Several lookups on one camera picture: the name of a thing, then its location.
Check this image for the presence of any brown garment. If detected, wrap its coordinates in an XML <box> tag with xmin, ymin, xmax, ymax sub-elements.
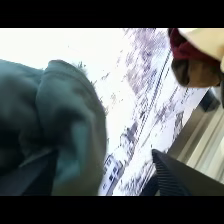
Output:
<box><xmin>170</xmin><ymin>58</ymin><xmax>224</xmax><ymax>89</ymax></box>

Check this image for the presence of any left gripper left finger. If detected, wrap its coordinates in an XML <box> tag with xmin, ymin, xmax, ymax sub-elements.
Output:
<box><xmin>0</xmin><ymin>149</ymin><xmax>59</xmax><ymax>197</ymax></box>

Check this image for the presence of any red garment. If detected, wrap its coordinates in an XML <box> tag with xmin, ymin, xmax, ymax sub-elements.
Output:
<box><xmin>167</xmin><ymin>28</ymin><xmax>222</xmax><ymax>64</ymax></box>

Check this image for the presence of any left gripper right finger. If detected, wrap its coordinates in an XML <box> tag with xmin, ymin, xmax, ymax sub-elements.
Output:
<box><xmin>151</xmin><ymin>148</ymin><xmax>224</xmax><ymax>197</ymax></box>

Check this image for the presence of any cream garment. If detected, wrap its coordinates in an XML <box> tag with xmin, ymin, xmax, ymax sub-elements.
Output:
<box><xmin>177</xmin><ymin>28</ymin><xmax>224</xmax><ymax>74</ymax></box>

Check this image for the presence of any dark green shirt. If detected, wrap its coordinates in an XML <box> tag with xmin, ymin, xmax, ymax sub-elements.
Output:
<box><xmin>0</xmin><ymin>59</ymin><xmax>108</xmax><ymax>197</ymax></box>

